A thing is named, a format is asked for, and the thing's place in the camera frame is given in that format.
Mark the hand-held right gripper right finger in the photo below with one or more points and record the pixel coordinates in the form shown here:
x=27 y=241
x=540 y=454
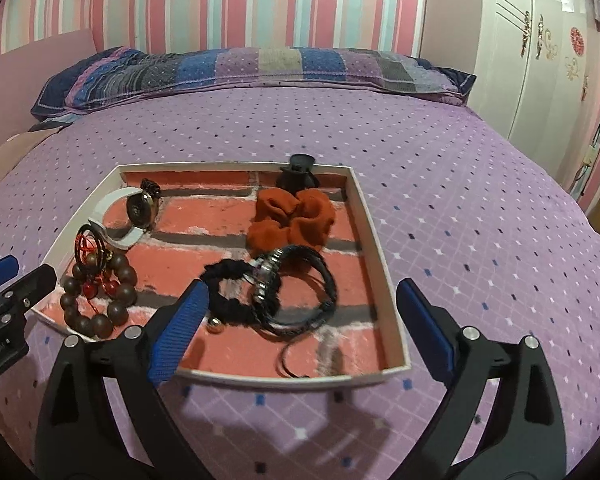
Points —
x=425 y=330

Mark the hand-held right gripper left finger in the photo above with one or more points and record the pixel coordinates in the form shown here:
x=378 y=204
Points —
x=180 y=330

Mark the brick pattern cardboard tray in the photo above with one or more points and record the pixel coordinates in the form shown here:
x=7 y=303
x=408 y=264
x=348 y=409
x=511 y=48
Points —
x=220 y=220

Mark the orange fabric scrunchie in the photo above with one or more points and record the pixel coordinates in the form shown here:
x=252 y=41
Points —
x=290 y=220

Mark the beige cloth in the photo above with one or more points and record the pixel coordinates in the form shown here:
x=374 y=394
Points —
x=5 y=160

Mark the purple dotted bedsheet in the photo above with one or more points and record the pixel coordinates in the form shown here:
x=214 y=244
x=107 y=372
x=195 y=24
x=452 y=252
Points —
x=480 y=210

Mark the brown bead pendant black knot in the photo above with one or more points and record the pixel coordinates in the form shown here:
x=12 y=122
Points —
x=151 y=187

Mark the black claw hair clip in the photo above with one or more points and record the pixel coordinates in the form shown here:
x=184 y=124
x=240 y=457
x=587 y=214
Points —
x=296 y=170

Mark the pink headboard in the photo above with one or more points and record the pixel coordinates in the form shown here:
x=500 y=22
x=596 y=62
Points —
x=30 y=75

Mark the white decorated wardrobe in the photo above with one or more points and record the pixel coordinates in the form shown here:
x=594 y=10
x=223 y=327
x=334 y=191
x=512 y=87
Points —
x=530 y=85

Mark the striped patchwork pillow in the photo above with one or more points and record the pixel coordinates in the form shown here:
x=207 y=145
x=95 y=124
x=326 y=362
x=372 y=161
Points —
x=230 y=67

